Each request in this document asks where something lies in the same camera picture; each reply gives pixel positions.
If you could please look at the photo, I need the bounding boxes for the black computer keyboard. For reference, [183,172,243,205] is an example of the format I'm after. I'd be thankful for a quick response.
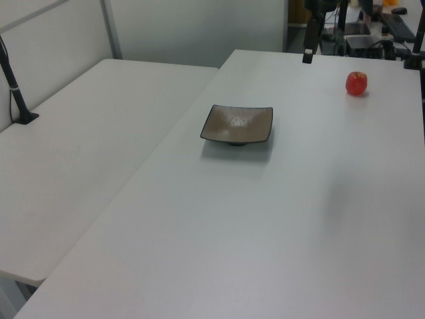
[381,13,416,43]

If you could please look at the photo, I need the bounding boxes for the black electronics box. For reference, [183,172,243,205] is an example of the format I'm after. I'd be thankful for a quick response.
[345,35,394,59]

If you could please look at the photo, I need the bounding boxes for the square brown ceramic plate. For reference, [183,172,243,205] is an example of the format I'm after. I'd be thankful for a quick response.
[199,104,274,148]

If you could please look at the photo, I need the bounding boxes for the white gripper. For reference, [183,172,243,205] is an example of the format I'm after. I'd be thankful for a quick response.
[301,19,323,64]

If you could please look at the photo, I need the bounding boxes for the black cable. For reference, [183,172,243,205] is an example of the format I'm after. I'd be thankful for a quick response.
[7,88,17,124]

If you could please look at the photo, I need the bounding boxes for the black camera stand pole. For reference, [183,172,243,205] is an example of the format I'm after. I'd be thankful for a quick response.
[0,35,40,126]
[402,26,425,70]

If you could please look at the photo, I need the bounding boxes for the red apple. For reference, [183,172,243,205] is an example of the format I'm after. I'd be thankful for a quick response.
[345,70,369,97]

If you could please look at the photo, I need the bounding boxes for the dark tablet screen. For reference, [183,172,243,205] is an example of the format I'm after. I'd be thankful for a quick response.
[344,22,372,36]

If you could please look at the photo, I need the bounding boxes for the thin black upright pole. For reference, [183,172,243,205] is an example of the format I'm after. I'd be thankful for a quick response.
[337,0,350,37]

